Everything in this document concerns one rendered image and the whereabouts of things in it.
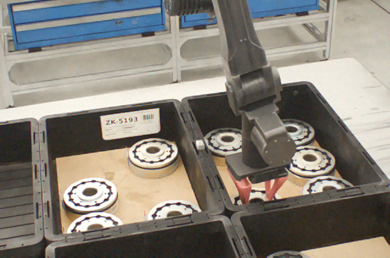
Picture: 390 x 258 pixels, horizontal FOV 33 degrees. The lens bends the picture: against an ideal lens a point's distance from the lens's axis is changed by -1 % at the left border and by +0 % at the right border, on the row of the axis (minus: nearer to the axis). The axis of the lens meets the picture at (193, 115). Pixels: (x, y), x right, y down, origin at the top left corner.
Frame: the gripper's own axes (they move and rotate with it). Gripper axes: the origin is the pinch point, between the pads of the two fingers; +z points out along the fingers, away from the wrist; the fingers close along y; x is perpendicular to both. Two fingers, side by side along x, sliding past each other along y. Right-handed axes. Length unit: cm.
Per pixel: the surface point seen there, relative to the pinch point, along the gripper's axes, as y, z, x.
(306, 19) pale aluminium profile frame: 116, 60, 191
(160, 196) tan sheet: -14.8, 4.1, 12.6
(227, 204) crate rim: -8.2, -5.9, -5.9
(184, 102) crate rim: -3.5, -5.7, 29.2
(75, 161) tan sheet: -28.0, 4.1, 30.8
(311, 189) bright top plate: 11.5, 1.3, 0.3
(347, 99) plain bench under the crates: 52, 18, 51
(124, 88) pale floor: 22, 88, 207
